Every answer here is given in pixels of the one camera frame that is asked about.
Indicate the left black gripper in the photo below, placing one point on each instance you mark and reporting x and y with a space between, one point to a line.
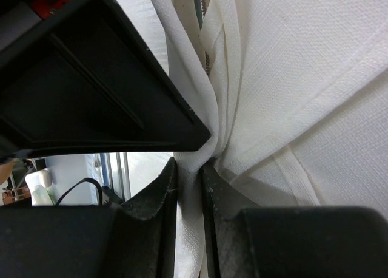
77 78

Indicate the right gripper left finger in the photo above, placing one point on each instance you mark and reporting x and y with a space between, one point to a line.
134 239

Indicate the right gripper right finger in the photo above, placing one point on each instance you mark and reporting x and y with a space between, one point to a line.
246 240

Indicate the white cloth napkin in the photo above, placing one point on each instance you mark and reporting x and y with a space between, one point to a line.
294 93

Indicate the white bottle in background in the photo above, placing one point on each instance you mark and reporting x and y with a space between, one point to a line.
45 178

